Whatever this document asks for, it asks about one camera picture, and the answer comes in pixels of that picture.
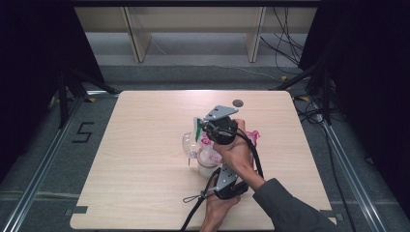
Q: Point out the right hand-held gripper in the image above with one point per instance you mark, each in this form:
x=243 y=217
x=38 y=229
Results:
x=222 y=129

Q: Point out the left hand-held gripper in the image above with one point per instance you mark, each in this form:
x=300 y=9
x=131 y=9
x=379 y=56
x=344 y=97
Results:
x=227 y=179

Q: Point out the pink and white plastic bag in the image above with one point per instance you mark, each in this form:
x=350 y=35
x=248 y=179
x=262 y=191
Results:
x=252 y=135

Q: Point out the person's right hand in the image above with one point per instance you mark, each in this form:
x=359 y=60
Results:
x=237 y=154

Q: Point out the person's left hand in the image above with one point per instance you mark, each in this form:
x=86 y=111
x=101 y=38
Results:
x=219 y=209

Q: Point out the black metal stand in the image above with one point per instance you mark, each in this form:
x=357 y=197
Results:
x=326 y=96
x=64 y=103

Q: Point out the black curtain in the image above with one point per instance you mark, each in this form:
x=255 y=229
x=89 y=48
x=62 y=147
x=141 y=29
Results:
x=374 y=80
x=29 y=80

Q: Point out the beige wooden desk frame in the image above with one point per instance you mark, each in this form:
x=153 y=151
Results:
x=193 y=19

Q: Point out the metal floor rail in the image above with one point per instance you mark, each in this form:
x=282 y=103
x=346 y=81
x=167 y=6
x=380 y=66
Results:
x=351 y=170
x=35 y=180

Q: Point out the black table edge bracket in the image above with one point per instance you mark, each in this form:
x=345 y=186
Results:
x=79 y=210

